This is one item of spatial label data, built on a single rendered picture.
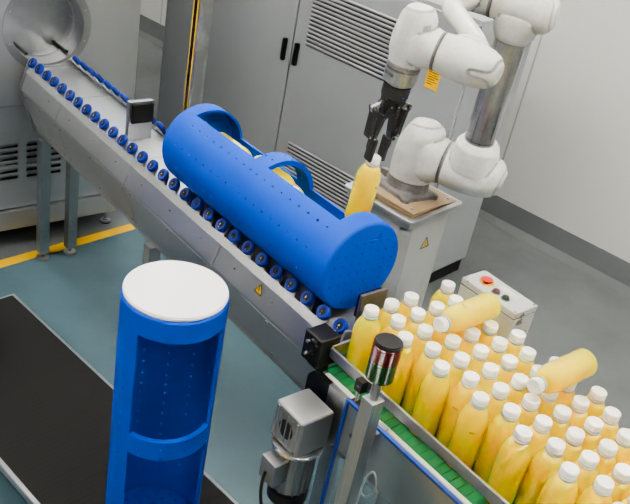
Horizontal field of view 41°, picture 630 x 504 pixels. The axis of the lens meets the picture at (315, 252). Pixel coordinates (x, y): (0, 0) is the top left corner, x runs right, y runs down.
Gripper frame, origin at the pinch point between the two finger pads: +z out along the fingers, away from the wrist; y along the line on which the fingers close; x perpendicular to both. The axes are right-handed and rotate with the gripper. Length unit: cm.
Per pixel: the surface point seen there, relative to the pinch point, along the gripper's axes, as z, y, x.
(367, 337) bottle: 31, 19, 38
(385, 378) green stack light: 14, 38, 65
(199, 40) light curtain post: 29, -10, -128
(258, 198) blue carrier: 25.9, 22.4, -18.2
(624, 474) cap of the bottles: 17, 0, 104
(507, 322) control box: 28, -21, 48
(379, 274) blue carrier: 33.4, -1.9, 15.0
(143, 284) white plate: 36, 64, -1
